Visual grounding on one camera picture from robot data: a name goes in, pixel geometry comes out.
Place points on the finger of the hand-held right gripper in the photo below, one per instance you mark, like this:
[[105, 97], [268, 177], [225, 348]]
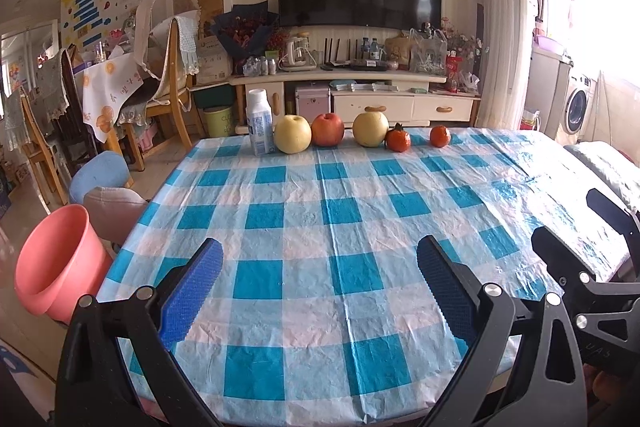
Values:
[[615, 217], [557, 257]]

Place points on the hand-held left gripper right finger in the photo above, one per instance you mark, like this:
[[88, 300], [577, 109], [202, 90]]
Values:
[[445, 289]]

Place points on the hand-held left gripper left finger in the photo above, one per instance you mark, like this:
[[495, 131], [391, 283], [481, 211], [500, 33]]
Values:
[[192, 292]]

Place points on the pink plastic bin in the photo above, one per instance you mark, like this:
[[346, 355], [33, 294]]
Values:
[[55, 257]]

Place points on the person's right hand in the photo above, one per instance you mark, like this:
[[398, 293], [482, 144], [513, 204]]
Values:
[[600, 384]]

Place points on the grey pillow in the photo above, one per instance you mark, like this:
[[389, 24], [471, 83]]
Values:
[[610, 167]]

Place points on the beige stool cushion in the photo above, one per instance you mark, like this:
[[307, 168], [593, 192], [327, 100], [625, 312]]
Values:
[[117, 214]]

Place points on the white washing machine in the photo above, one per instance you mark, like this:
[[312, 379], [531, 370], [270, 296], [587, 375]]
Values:
[[580, 107]]

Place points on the blue checked tablecloth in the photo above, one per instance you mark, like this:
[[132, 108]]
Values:
[[325, 232]]

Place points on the blue stool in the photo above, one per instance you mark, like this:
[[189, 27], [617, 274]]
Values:
[[100, 177]]

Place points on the small round tomato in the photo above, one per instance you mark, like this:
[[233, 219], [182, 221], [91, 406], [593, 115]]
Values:
[[440, 137]]

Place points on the tomato with stem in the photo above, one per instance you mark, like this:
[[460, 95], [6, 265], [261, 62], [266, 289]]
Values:
[[398, 139]]

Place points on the green waste bin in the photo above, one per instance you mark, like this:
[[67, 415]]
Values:
[[218, 123]]

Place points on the yellow apple right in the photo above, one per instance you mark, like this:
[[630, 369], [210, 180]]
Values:
[[370, 130]]

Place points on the yellow apple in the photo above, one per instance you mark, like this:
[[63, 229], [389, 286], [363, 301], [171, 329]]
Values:
[[292, 134], [370, 130]]

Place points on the white milk bottle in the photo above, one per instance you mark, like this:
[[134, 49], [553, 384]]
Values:
[[260, 127]]

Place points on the yellow apple left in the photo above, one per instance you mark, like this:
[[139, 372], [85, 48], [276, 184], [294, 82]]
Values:
[[292, 134]]

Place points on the cream television cabinet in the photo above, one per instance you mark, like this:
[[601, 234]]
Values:
[[380, 104]]

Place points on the red apple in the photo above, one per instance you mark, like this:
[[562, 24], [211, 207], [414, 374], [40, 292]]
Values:
[[327, 130]]

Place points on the red drink bottle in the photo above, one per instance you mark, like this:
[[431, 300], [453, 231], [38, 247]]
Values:
[[453, 74]]

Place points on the orange print table cover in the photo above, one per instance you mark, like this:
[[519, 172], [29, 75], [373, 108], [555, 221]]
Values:
[[107, 97]]

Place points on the white lace curtain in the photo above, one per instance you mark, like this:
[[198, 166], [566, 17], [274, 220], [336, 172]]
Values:
[[505, 32]]

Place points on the silver storage case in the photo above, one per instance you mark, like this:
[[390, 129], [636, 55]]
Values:
[[312, 103]]

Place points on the clear plastic bag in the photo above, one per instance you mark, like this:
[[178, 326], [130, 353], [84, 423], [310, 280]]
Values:
[[428, 54]]

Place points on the brown paper bag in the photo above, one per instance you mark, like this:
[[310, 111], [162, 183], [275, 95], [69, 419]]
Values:
[[397, 53]]

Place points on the chair with grey lace cover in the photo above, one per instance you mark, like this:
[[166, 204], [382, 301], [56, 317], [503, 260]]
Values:
[[55, 82]]

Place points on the black router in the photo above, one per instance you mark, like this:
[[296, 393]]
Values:
[[340, 57]]

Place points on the white tote bag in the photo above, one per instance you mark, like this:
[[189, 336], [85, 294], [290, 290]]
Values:
[[160, 32]]

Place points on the dark wrapped flower bouquet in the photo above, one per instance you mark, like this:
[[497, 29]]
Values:
[[245, 32]]

